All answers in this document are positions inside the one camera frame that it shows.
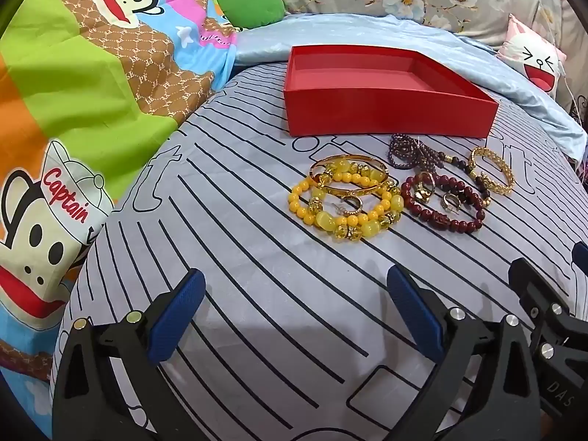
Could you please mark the green pillow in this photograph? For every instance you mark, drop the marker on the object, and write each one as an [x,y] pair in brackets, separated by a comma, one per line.
[248,7]

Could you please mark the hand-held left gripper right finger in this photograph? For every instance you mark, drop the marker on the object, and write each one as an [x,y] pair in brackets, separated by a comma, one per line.
[413,312]

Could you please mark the plain gold bangle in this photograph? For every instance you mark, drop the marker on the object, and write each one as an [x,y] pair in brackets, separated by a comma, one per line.
[315,179]

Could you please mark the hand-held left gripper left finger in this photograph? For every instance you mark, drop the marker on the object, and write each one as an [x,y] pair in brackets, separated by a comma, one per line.
[177,314]

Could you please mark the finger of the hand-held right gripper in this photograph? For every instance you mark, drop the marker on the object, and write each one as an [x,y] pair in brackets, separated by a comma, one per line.
[581,255]
[533,291]

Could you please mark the ornate gold bangle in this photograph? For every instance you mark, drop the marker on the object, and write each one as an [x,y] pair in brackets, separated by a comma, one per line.
[507,174]

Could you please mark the colourful monkey printed blanket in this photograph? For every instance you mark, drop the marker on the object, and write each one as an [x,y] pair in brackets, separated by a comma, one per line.
[69,78]

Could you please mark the pink cat face cushion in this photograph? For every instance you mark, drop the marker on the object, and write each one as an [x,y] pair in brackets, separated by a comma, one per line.
[533,59]

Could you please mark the red cardboard box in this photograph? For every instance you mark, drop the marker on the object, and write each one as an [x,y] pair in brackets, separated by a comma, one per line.
[367,110]

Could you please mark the grey striped bed sheet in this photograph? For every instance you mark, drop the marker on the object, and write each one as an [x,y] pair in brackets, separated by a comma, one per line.
[229,220]

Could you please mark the light blue blanket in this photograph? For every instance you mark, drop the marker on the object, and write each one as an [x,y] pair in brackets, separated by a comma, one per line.
[459,41]

